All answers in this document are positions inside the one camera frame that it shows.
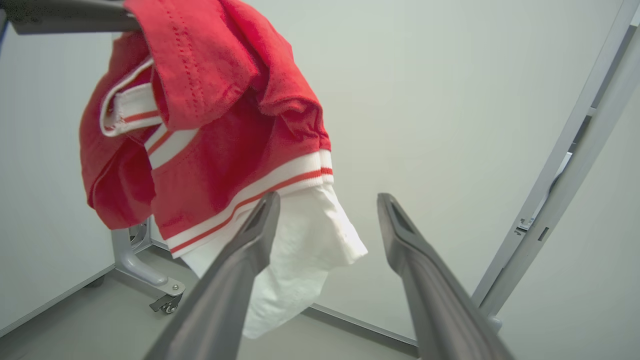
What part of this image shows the red and white garment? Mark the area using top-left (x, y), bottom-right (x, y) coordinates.
top-left (79, 0), bottom-right (369, 340)

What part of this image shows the grey partition foot with caster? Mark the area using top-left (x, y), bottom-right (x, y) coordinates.
top-left (110, 216), bottom-right (186, 315)

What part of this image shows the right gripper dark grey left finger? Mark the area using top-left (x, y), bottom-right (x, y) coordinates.
top-left (144, 191), bottom-right (282, 360)

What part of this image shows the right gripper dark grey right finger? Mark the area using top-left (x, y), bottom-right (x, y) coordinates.
top-left (376, 193), bottom-right (515, 360)

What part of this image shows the grey partition frame post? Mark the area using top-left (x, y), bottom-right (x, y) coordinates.
top-left (471, 0), bottom-right (640, 333)

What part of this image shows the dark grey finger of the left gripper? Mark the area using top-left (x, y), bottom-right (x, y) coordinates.
top-left (0, 0), bottom-right (142, 36)

